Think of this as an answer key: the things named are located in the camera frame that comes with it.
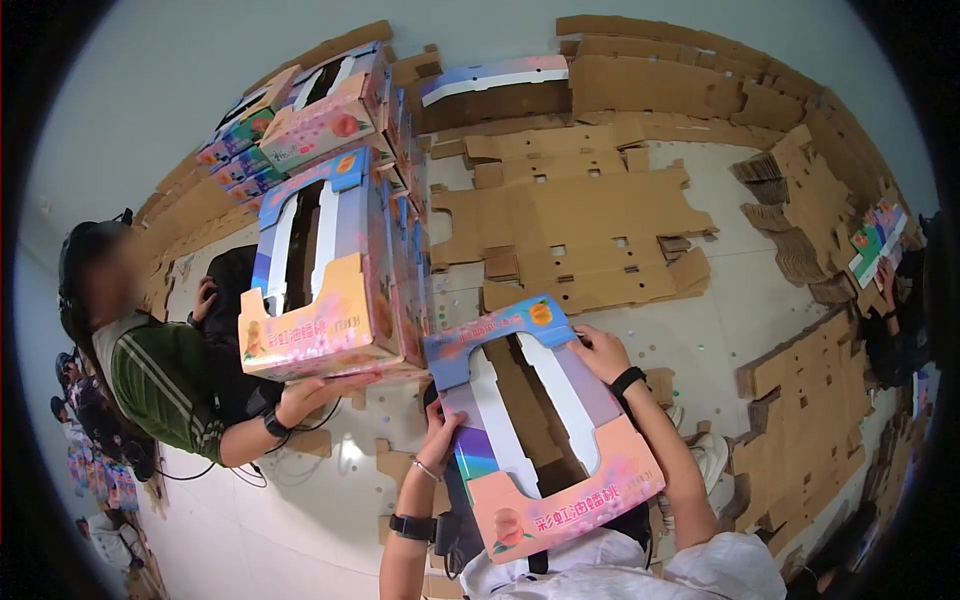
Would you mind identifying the person's body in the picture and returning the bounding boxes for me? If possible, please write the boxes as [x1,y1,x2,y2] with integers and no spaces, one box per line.
[459,527,788,600]

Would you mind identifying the pile of folded cardboard inserts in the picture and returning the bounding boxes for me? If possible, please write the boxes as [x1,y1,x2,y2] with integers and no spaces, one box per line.
[729,123,915,318]

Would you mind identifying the pink blue peach carton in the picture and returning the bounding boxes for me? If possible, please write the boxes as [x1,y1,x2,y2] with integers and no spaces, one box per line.
[237,145,421,384]
[422,293,668,566]

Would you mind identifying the row of leaning cardboard sheets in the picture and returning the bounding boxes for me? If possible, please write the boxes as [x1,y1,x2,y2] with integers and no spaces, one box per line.
[133,153,265,322]

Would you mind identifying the pile of notched cardboard sheets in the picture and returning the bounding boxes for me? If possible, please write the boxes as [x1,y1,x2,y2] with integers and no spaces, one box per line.
[731,306,877,558]

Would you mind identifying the small cardboard scrap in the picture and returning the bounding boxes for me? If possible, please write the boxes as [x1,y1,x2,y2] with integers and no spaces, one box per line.
[283,426,334,460]
[373,438,423,492]

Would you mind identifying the person's right hand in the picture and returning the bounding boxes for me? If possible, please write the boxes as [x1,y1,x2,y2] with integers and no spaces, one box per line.
[565,324,636,388]

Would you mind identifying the flat colourful box blank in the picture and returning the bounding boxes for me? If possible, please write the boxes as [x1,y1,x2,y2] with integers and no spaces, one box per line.
[847,198,911,291]

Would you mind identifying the black wrist band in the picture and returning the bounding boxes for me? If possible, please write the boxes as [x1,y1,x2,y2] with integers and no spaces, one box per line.
[608,365,648,399]
[387,512,463,558]

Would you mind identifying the flat blue pink box blank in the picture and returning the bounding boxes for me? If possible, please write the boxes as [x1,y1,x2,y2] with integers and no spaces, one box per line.
[419,54,571,108]

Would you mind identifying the pile of brown cardboard sheets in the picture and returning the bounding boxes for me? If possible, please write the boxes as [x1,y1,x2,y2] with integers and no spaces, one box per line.
[390,13,830,151]

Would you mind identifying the stack of colourful fruit boxes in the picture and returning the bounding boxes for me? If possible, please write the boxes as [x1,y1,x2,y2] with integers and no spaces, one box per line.
[193,40,434,369]

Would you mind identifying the person's left hand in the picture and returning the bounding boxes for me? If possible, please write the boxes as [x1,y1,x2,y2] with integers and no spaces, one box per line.
[414,398,471,483]

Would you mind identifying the pile of flat die-cut cardboard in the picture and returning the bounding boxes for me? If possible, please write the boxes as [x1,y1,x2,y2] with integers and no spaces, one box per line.
[429,123,720,317]

